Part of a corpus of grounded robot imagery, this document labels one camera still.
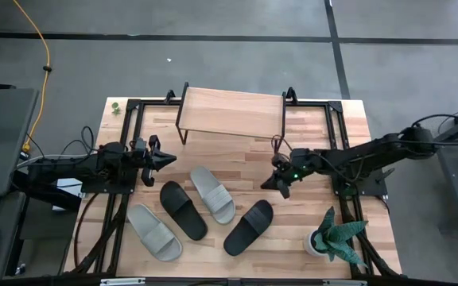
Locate black stand beside table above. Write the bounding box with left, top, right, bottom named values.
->
left=10, top=170, right=83, bottom=211

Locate brown cable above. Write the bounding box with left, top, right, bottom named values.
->
left=73, top=192, right=99, bottom=268

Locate black metal table frame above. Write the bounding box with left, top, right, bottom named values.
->
left=64, top=87, right=403, bottom=279

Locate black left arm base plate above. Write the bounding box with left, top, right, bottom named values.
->
left=80, top=174, right=138, bottom=195

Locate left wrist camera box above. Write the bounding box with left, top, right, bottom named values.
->
left=132, top=137, right=148, bottom=154

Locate wooden shelf with black legs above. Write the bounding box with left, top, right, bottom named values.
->
left=175, top=82, right=288, bottom=146

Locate green plant in white pot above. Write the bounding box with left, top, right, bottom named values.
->
left=303, top=206, right=369, bottom=268

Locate white box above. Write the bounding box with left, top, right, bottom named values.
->
left=52, top=177, right=85, bottom=211

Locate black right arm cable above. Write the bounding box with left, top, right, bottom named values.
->
left=410, top=114, right=458, bottom=145

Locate thin right gripper cable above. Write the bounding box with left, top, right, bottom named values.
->
left=270, top=133, right=293, bottom=155

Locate silver table edge bracket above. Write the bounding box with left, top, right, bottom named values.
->
left=99, top=277, right=146, bottom=286
left=322, top=279, right=368, bottom=286

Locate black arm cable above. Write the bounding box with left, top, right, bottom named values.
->
left=410, top=114, right=458, bottom=145
left=60, top=126, right=95, bottom=157

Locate grey slide sandal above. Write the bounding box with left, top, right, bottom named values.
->
left=126, top=203, right=184, bottom=263
left=189, top=165, right=237, bottom=226

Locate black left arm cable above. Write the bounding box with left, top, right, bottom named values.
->
left=60, top=126, right=95, bottom=157

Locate black slide sandal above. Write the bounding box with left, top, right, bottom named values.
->
left=159, top=180, right=209, bottom=242
left=223, top=199, right=274, bottom=257

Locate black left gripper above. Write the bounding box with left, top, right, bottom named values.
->
left=125, top=134, right=177, bottom=187

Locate yellow cable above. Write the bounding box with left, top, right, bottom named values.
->
left=13, top=0, right=52, bottom=154

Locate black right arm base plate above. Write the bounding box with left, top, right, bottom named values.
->
left=331, top=166, right=389, bottom=198

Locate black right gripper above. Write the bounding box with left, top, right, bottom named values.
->
left=260, top=147, right=316, bottom=200

